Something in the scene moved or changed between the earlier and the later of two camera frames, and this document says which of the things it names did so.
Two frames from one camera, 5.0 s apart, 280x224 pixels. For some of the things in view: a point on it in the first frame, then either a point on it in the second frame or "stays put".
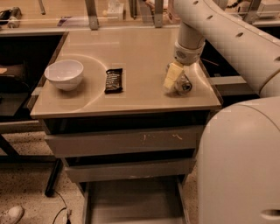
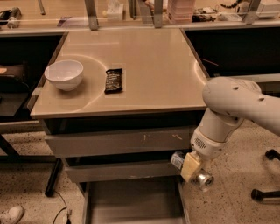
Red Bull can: [183, 86] → [201, 178]
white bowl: [65, 74] stays put
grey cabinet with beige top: [132, 146] stays put
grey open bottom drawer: [150, 201] stays put
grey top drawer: [133, 141] stays put
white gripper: [189, 56] → [206, 146]
